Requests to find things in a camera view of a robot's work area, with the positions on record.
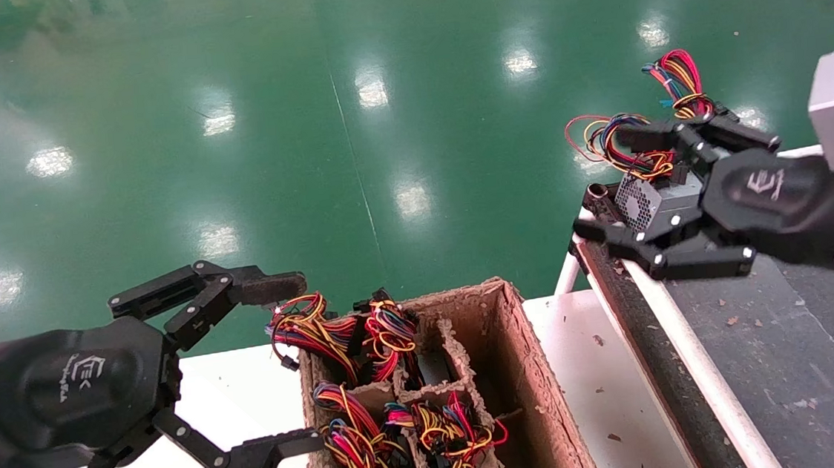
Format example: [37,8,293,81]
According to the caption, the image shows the black pipe connector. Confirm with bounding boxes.
[580,181,622,225]

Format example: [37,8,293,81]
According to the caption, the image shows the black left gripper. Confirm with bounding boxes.
[0,252,326,468]

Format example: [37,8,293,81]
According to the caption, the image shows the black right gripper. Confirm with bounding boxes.
[565,103,834,306]

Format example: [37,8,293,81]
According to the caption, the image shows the silver power supply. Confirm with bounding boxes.
[564,106,709,241]
[641,47,718,124]

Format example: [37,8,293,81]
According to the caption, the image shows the dark conveyor belt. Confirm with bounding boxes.
[570,216,834,468]

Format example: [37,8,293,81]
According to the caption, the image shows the power supply with coloured wires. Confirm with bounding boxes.
[353,286,423,384]
[311,377,410,468]
[384,389,512,468]

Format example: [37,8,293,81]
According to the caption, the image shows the silver power supply, multicolour wires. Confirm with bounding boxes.
[564,106,709,241]

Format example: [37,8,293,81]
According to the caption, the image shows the white frame pipe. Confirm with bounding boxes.
[775,144,825,162]
[611,237,786,468]
[548,208,605,296]

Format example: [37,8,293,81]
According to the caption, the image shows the coloured wire bundle in box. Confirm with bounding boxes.
[264,289,363,391]

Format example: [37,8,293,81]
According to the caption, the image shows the brown pulp cardboard divider box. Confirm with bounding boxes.
[292,271,604,468]

